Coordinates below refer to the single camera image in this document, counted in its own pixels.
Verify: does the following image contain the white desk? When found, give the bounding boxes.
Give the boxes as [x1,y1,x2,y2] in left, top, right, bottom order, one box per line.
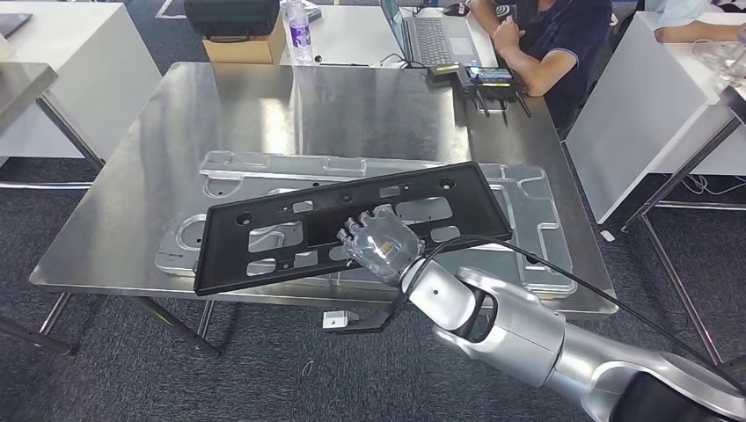
[0,1,163,159]
[279,3,500,71]
[565,11,746,225]

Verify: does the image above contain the clear water bottle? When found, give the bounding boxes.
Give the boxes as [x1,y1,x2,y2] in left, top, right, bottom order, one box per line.
[286,0,316,65]

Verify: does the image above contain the black plastic plate holder part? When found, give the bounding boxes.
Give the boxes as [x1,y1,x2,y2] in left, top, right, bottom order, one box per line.
[193,161,514,297]

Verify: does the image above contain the clear plastic object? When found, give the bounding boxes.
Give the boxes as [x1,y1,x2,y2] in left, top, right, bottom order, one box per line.
[691,25,746,89]

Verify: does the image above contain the person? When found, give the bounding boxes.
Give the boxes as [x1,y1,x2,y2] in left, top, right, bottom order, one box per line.
[643,0,746,45]
[469,0,614,140]

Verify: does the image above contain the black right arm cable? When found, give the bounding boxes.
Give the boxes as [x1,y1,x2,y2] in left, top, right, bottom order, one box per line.
[396,234,746,397]

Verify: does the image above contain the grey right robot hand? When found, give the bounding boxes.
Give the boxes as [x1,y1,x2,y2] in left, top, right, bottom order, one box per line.
[336,203,426,287]

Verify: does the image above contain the black desk cable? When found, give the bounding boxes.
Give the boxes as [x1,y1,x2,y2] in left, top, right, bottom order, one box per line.
[317,53,429,69]

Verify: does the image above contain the stamped aluminium panel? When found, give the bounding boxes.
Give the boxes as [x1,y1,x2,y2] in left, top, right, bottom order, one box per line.
[154,149,578,300]

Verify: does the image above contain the cardboard box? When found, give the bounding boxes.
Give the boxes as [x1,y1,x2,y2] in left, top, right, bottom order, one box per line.
[201,20,288,65]

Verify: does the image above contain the black carry case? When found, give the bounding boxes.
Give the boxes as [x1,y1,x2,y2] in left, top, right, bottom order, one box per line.
[183,0,282,43]

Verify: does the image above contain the white floor cable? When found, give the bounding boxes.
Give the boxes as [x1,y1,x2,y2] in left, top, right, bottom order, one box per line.
[678,173,746,198]

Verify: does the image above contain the person's left hand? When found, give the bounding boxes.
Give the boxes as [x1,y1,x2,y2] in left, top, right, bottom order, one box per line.
[492,15,527,58]

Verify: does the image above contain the black remote controller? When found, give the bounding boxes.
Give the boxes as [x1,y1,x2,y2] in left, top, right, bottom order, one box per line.
[457,62,532,119]

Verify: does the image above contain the clear plastic packet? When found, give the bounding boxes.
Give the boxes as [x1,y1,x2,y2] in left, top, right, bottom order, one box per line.
[279,0,323,25]

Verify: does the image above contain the dark closed laptop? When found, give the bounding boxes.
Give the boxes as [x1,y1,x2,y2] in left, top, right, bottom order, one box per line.
[0,12,33,39]

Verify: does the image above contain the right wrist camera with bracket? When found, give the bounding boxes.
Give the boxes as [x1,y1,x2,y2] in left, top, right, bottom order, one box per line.
[322,291,409,335]

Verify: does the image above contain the grey laptop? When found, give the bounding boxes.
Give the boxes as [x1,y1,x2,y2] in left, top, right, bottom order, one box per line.
[379,0,500,69]

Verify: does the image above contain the steel workbench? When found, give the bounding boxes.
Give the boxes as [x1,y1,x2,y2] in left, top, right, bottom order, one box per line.
[29,61,619,358]

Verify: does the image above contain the steel table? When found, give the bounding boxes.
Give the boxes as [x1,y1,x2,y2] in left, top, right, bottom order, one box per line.
[620,84,746,365]
[0,62,106,191]

